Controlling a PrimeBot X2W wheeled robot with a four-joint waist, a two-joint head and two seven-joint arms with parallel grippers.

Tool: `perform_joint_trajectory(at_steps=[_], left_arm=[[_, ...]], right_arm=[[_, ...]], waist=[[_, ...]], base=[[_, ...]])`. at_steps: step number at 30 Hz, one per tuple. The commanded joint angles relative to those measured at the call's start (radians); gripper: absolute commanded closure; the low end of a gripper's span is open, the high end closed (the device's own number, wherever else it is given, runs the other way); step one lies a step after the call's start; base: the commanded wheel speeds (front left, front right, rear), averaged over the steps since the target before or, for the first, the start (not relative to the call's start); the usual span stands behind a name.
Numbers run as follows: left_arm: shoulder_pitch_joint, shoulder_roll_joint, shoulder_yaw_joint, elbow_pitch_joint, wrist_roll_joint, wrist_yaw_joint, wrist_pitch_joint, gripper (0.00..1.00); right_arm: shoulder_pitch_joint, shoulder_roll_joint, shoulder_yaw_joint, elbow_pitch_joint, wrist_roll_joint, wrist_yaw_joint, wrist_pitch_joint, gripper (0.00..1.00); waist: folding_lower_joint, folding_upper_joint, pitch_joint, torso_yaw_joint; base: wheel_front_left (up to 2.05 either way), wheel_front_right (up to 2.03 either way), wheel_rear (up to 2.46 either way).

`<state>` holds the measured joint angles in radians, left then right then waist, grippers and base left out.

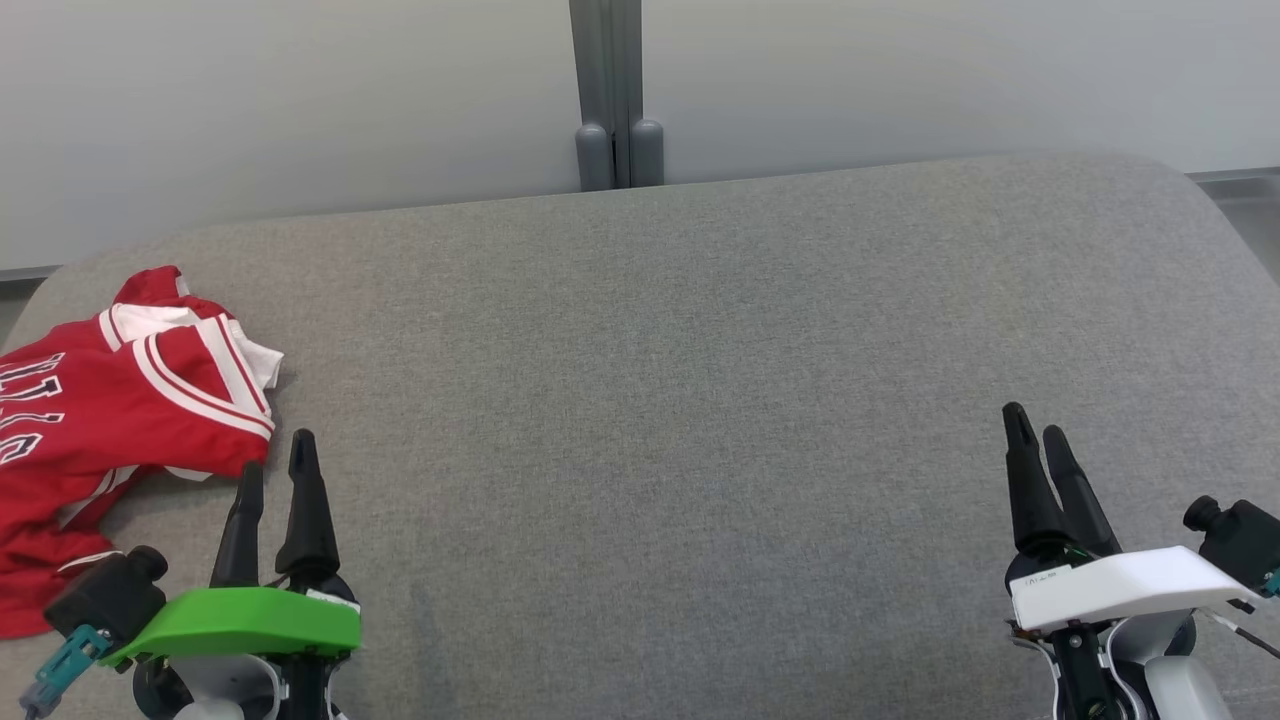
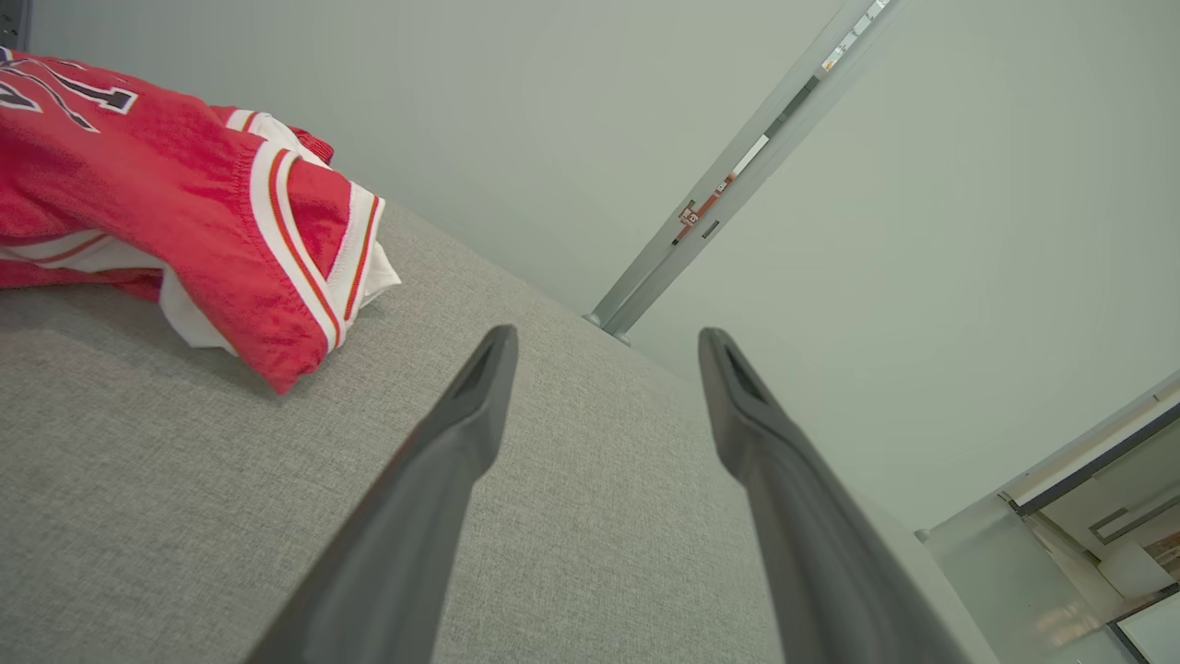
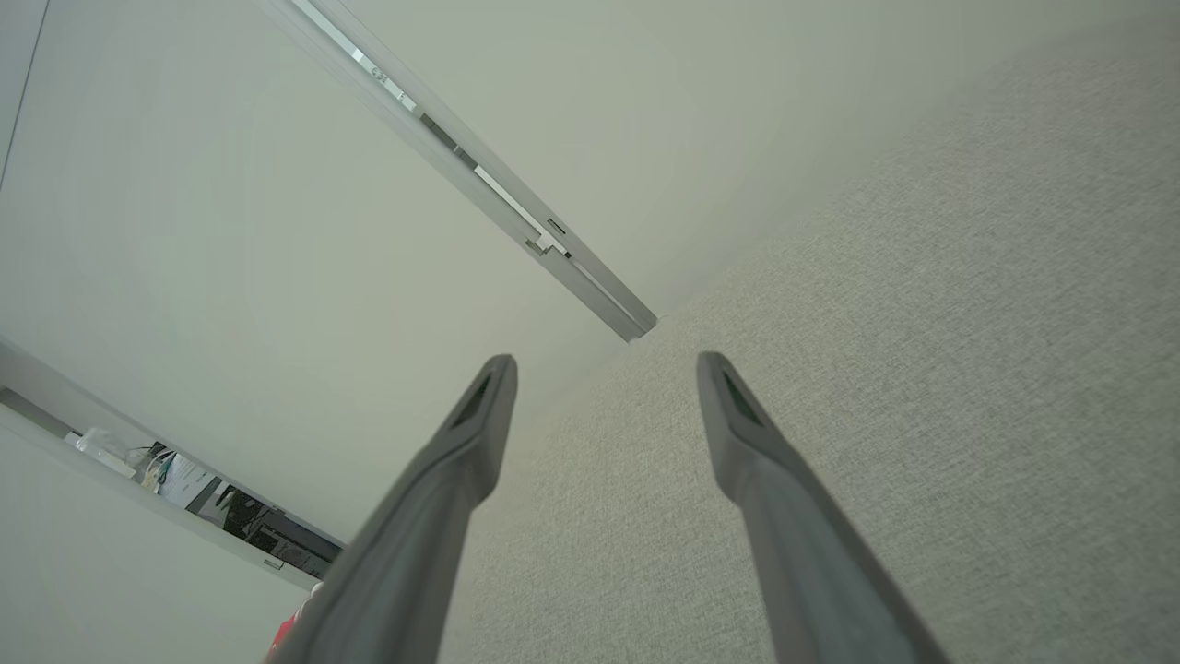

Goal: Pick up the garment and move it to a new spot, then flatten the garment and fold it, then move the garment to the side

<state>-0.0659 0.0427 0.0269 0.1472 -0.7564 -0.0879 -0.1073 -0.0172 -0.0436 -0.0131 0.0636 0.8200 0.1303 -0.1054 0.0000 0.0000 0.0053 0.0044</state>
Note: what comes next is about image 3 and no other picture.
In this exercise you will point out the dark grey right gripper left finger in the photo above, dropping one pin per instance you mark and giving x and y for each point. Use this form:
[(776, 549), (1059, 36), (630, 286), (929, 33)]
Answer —
[(406, 553)]

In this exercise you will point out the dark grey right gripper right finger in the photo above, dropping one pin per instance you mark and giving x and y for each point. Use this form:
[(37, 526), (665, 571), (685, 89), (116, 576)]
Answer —
[(811, 553)]

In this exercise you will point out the red jersey with white trim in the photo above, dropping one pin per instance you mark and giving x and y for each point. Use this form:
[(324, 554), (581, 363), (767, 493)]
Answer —
[(281, 636)]

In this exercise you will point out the printed paper sheet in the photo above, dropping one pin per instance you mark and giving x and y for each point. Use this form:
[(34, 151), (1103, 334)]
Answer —
[(184, 480)]

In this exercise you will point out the white plastic box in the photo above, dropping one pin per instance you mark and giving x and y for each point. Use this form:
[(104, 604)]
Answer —
[(101, 447)]

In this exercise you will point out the grey double partition post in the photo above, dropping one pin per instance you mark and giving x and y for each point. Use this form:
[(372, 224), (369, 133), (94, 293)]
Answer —
[(599, 286)]

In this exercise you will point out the grey aluminium partition rail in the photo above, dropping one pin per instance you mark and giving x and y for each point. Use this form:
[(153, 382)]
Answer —
[(55, 397)]

